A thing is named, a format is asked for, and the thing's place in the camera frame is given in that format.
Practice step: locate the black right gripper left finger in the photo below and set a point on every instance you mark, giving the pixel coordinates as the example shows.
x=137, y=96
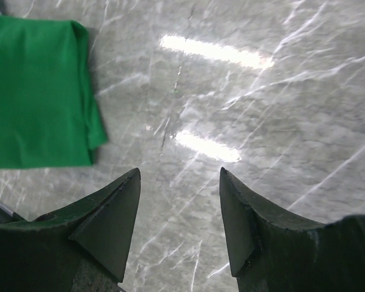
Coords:
x=83, y=246

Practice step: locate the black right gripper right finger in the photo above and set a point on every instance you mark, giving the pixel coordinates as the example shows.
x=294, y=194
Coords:
x=273, y=249

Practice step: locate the green tank top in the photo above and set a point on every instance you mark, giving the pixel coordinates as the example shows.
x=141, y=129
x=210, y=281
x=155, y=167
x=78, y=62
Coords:
x=48, y=114

